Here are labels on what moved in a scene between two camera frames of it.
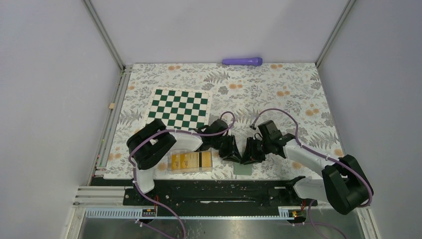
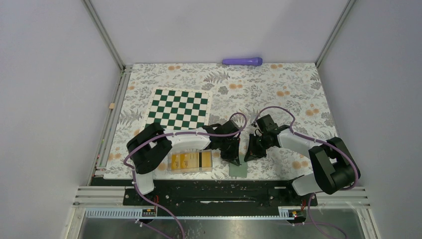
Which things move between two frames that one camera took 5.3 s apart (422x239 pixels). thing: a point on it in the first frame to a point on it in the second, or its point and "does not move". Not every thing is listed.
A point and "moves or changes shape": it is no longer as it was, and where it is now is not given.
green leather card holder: x=242 y=169 moves or changes shape
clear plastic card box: x=184 y=161 does not move
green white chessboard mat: x=180 y=109 does not move
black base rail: x=280 y=193 does not move
